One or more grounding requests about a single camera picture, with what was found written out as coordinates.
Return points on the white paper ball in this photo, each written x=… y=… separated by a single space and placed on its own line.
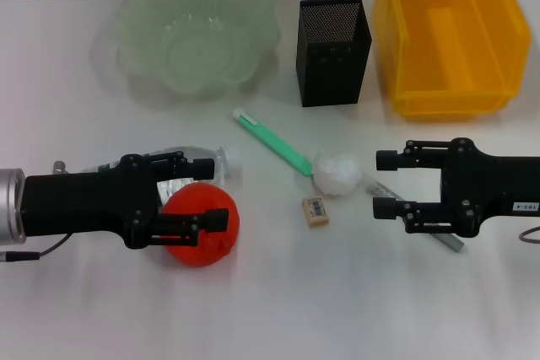
x=337 y=174

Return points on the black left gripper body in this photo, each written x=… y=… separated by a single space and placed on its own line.
x=84 y=204

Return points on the grey pen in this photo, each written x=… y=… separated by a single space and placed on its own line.
x=449 y=241

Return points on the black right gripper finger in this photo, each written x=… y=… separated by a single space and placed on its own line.
x=386 y=159
x=384 y=207

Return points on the yellow plastic bin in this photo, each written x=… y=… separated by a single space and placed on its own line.
x=451 y=39

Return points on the green toothbrush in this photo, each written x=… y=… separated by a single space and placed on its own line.
x=274 y=141

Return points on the beige eraser with barcode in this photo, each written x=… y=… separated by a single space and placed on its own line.
x=316 y=210

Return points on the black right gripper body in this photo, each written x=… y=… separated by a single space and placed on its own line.
x=485 y=187

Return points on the green glass fruit bowl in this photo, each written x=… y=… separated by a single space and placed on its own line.
x=194 y=35

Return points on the clear green-label water bottle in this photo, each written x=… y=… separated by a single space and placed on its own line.
x=225 y=162

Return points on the black mesh pen holder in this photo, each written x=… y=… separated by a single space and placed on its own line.
x=333 y=60

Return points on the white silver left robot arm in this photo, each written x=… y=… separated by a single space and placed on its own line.
x=10 y=208

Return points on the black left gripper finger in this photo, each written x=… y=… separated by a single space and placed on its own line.
x=217 y=220
x=202 y=170

